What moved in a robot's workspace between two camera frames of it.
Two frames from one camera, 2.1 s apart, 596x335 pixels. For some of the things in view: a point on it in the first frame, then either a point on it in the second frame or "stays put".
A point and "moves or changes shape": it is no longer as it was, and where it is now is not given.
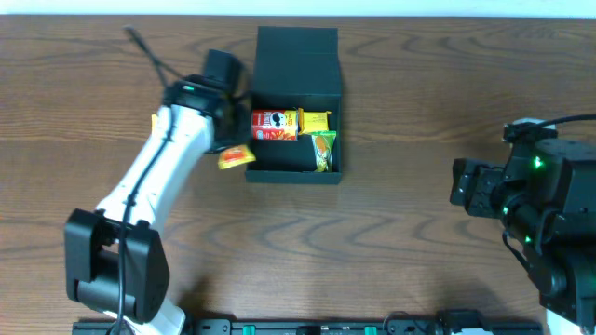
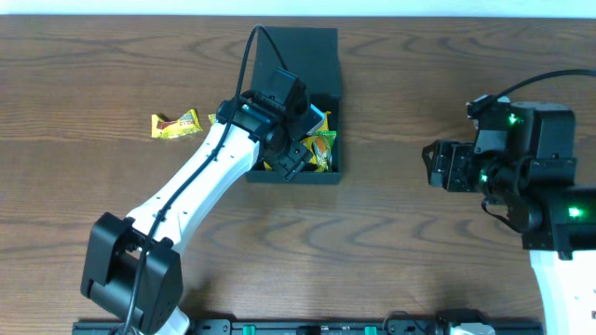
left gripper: [245, 112] -> [291, 167]
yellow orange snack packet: [235, 155] moves or changes shape
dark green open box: [297, 68] stays put
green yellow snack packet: [322, 142] stays put
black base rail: [343, 327] stays put
